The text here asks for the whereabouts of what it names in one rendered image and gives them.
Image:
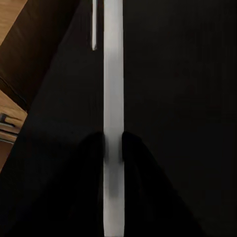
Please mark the cabinet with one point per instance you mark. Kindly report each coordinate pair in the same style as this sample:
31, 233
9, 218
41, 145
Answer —
31, 32

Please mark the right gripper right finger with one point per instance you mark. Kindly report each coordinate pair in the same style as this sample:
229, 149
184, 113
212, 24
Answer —
172, 218

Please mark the desk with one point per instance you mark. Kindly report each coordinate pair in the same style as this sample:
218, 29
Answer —
180, 98

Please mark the pen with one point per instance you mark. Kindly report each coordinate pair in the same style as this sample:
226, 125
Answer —
113, 170

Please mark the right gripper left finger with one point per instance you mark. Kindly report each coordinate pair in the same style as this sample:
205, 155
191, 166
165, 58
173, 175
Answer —
67, 205

